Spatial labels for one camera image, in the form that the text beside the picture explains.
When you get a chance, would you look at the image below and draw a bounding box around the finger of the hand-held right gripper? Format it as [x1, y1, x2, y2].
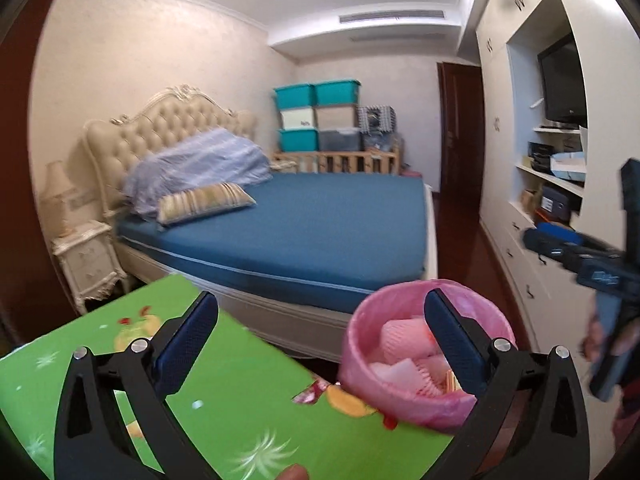
[524, 230, 583, 267]
[536, 221, 618, 257]

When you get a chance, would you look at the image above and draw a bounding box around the person's right hand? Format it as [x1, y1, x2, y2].
[581, 309, 640, 362]

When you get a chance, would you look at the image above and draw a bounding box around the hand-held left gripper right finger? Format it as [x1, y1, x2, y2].
[423, 287, 592, 480]

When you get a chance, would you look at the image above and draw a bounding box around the narrow ceiling air slot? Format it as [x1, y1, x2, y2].
[349, 32, 447, 44]

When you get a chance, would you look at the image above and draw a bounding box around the bed with blue sheet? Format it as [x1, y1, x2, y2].
[114, 172, 439, 362]

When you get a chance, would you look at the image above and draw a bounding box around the wooden crib rail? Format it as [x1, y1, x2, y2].
[270, 145, 402, 176]

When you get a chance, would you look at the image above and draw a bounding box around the cream table lamp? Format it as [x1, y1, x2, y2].
[39, 160, 77, 239]

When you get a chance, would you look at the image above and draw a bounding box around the reddish brown wooden door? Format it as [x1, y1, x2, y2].
[0, 0, 86, 348]

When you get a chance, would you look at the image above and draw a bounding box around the houndstooth bag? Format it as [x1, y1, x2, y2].
[357, 104, 399, 136]

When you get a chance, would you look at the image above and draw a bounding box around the dark wooden room door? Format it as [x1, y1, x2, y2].
[436, 61, 486, 197]

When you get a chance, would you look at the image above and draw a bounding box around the cream carved nightstand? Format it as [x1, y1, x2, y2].
[50, 220, 129, 317]

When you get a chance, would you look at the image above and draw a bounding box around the blue grey folded duvet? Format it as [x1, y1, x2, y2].
[121, 127, 274, 219]

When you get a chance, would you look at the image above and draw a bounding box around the black safe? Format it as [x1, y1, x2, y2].
[539, 185, 574, 224]

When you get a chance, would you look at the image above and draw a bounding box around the dark storage bag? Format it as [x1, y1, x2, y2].
[361, 133, 402, 154]

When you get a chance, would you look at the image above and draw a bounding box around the stack of plastic storage boxes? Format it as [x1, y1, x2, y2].
[272, 78, 362, 154]

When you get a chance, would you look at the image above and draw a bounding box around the black shelf box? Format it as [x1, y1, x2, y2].
[527, 142, 556, 171]

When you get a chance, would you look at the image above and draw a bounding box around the black television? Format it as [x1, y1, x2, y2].
[537, 34, 589, 124]

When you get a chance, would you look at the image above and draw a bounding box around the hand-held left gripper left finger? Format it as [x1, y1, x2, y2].
[52, 290, 221, 480]

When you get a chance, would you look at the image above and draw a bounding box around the white built-in wardrobe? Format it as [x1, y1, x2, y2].
[474, 0, 640, 357]

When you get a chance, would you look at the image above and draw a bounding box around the small cardboard box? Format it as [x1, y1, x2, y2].
[519, 188, 544, 214]

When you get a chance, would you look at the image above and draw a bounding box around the ceiling air vent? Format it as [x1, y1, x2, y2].
[338, 8, 446, 25]

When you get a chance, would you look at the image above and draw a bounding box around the pink bagged trash bin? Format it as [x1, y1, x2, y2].
[337, 279, 517, 434]

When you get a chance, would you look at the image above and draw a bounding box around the striped pillow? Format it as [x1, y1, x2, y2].
[156, 182, 257, 225]

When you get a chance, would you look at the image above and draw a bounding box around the blue white flat box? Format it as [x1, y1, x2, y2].
[549, 152, 587, 184]

